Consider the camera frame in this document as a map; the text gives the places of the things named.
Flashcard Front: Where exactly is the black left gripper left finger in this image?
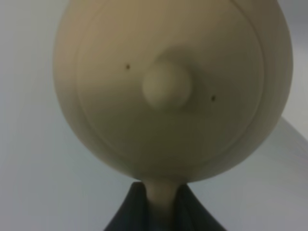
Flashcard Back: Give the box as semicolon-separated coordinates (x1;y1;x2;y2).
105;181;154;231

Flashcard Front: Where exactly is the beige ceramic teapot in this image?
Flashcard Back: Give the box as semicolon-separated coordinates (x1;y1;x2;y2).
53;0;293;231

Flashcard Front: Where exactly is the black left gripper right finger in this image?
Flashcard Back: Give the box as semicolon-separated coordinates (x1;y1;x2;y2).
173;185;226;231

